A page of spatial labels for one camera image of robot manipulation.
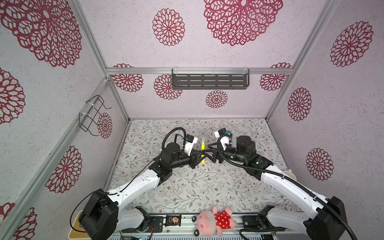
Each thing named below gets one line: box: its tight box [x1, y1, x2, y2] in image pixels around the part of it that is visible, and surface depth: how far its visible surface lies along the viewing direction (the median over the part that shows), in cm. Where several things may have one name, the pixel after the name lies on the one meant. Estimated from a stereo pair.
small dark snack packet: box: [165, 215, 182, 227], surface depth 76 cm
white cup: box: [283, 169, 297, 181], surface depth 86 cm
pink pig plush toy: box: [192, 205, 237, 238], surface depth 70 cm
